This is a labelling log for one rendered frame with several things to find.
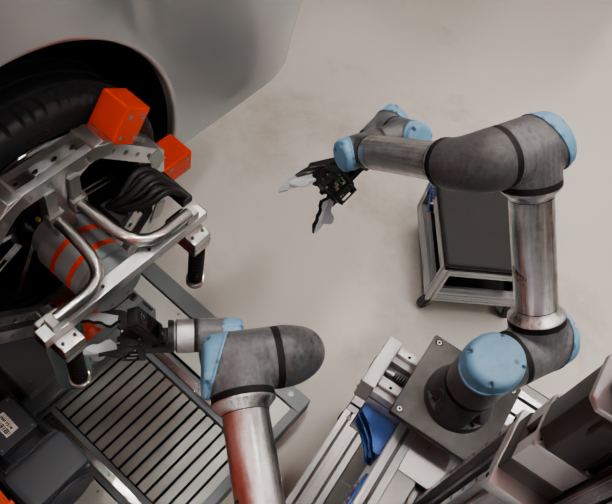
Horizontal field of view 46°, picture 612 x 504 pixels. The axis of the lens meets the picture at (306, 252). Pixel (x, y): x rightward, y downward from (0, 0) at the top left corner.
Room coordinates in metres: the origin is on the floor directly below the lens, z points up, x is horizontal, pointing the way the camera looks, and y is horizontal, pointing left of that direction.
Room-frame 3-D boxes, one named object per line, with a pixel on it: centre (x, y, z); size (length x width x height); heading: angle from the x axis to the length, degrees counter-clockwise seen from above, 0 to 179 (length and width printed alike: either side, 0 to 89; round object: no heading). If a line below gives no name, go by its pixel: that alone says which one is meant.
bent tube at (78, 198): (0.79, 0.36, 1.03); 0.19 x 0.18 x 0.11; 64
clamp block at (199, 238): (0.82, 0.26, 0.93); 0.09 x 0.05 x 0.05; 64
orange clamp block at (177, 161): (1.04, 0.38, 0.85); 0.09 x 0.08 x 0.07; 154
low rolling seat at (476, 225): (1.58, -0.56, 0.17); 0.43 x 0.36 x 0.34; 14
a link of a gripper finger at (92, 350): (0.56, 0.36, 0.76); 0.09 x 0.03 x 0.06; 127
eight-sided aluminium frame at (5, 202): (0.75, 0.51, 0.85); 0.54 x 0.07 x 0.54; 154
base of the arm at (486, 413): (0.68, -0.41, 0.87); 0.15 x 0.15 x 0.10
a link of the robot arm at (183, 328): (0.66, 0.21, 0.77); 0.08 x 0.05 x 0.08; 20
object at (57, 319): (0.61, 0.45, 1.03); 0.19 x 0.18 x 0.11; 64
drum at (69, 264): (0.72, 0.45, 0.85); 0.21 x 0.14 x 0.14; 64
